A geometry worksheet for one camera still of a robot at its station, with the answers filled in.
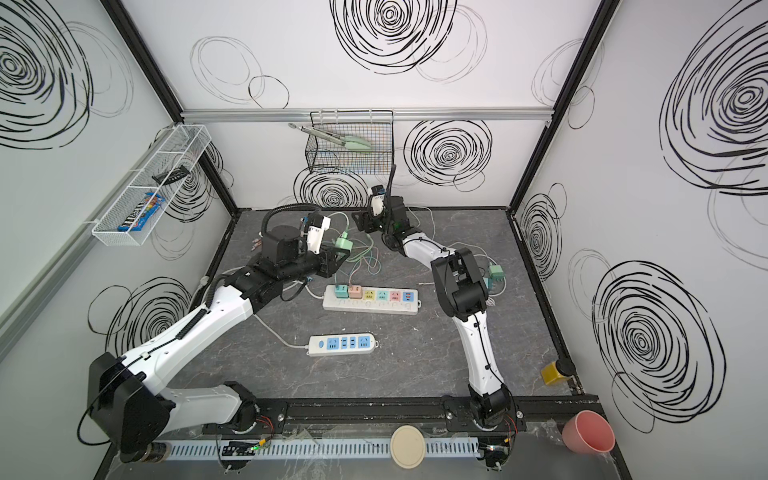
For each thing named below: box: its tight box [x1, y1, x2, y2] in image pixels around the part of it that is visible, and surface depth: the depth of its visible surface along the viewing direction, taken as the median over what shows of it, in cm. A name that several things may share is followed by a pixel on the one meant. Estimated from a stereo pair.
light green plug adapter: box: [335, 231, 353, 251], surface depth 75 cm
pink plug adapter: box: [348, 285, 362, 299], surface depth 91 cm
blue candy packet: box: [117, 192, 165, 232], surface depth 72 cm
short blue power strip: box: [306, 333, 379, 356], surface depth 85 cm
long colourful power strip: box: [322, 285, 421, 315], surface depth 93 cm
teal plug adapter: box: [335, 284, 349, 299], surface depth 91 cm
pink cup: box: [562, 410, 616, 453], surface depth 65 cm
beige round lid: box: [390, 425, 426, 469], surface depth 66 cm
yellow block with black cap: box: [541, 359, 575, 385], surface depth 75 cm
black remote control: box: [151, 165, 191, 185], surface depth 81 cm
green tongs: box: [288, 123, 373, 150], surface depth 93 cm
